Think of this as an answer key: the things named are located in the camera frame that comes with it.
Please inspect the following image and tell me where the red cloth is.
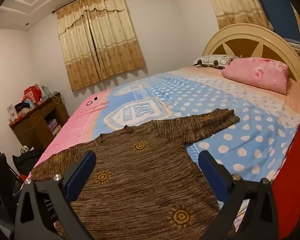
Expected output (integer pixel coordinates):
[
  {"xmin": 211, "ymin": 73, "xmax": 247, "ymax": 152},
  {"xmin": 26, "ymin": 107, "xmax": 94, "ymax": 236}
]
[{"xmin": 272, "ymin": 119, "xmax": 300, "ymax": 233}]

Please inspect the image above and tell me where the brown wooden desk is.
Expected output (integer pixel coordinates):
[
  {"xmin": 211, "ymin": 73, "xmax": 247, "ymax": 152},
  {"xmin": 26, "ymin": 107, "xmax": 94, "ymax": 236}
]
[{"xmin": 9, "ymin": 96, "xmax": 70, "ymax": 150}]

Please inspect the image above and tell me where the red gift box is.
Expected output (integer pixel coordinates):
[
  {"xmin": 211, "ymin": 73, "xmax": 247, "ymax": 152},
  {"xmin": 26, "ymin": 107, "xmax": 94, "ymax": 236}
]
[{"xmin": 23, "ymin": 85, "xmax": 42, "ymax": 105}]

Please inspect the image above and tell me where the stack of books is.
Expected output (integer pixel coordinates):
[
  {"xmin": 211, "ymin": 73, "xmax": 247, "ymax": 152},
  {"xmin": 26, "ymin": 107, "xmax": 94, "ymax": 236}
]
[{"xmin": 46, "ymin": 119, "xmax": 62, "ymax": 136}]

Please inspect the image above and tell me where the pink pillow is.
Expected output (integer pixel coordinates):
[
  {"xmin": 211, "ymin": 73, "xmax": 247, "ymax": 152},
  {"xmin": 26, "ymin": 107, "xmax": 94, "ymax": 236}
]
[{"xmin": 221, "ymin": 57, "xmax": 289, "ymax": 95}]

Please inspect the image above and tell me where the cream wooden bed headboard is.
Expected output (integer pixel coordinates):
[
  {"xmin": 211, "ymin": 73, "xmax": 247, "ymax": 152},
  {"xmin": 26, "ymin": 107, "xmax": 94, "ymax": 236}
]
[{"xmin": 202, "ymin": 23, "xmax": 300, "ymax": 88}]

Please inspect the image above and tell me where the white box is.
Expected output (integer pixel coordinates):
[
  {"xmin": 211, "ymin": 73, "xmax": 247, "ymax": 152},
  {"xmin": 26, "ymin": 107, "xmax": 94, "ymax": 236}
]
[{"xmin": 6, "ymin": 104, "xmax": 17, "ymax": 125}]

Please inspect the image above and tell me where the wide beige window curtain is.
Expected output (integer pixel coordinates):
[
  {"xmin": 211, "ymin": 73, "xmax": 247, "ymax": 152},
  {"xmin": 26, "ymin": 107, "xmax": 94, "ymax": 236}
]
[{"xmin": 56, "ymin": 0, "xmax": 146, "ymax": 92}]

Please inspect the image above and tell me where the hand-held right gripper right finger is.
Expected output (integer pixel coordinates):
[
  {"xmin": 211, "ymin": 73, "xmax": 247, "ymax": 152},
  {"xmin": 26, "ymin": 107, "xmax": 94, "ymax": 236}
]
[{"xmin": 198, "ymin": 150, "xmax": 284, "ymax": 240}]

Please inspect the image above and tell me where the pink and blue printed blanket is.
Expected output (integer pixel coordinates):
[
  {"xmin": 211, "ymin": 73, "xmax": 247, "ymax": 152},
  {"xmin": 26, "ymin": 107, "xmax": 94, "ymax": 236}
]
[{"xmin": 21, "ymin": 66, "xmax": 300, "ymax": 240}]

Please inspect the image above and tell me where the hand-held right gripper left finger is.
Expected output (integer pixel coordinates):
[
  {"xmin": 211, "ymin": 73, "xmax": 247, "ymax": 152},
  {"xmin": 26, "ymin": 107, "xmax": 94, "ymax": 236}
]
[{"xmin": 14, "ymin": 150, "xmax": 97, "ymax": 240}]

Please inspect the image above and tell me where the brown towel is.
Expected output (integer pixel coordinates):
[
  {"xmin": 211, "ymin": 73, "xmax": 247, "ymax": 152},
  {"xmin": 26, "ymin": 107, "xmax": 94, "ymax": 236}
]
[{"xmin": 31, "ymin": 108, "xmax": 240, "ymax": 240}]

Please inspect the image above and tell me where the dark bag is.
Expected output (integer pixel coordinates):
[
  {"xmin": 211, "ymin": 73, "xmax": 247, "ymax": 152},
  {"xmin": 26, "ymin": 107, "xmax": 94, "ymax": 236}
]
[{"xmin": 12, "ymin": 147, "xmax": 44, "ymax": 176}]

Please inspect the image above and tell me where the narrow beige window curtain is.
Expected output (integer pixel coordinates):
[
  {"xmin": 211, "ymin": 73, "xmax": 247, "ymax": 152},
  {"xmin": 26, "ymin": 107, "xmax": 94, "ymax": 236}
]
[{"xmin": 201, "ymin": 0, "xmax": 272, "ymax": 30}]

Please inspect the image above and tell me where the blue door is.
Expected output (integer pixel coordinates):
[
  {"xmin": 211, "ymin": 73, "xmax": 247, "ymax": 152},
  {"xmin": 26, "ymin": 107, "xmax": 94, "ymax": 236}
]
[{"xmin": 251, "ymin": 0, "xmax": 300, "ymax": 43}]

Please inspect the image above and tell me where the white and black patterned pillow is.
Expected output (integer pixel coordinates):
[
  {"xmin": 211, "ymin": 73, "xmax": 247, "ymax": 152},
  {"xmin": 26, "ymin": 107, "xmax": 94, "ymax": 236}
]
[{"xmin": 193, "ymin": 54, "xmax": 234, "ymax": 69}]

